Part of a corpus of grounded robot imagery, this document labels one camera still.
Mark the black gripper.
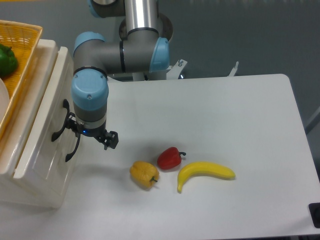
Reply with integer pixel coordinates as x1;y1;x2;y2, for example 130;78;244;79
65;112;119;150

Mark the white top drawer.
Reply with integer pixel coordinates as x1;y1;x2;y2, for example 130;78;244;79
13;47;77;204

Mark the white drawer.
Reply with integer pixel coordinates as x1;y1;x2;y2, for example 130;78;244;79
13;47;77;204
51;130;81;197

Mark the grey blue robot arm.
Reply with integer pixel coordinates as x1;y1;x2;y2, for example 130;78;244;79
71;0;170;149

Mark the white lower drawer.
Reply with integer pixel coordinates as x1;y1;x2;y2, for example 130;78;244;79
51;130;81;197

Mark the white drawer cabinet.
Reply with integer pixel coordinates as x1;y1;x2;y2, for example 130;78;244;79
0;39;75;208

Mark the yellow bell pepper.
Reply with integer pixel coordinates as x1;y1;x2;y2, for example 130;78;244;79
129;161;160;189

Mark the red bell pepper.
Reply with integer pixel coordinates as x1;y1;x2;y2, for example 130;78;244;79
157;147;186;170

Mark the white plate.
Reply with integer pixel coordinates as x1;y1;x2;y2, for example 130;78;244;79
0;79;10;121

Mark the green bell pepper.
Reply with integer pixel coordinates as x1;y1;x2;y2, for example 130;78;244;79
0;44;18;78

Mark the yellow woven basket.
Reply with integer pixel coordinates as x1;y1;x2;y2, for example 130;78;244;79
0;20;43;136

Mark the yellow banana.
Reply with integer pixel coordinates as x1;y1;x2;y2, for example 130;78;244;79
177;161;236;193

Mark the black corner object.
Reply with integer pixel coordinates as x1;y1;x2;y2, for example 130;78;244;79
308;202;320;229

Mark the white metal bracket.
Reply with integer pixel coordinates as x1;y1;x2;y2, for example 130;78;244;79
228;61;239;77

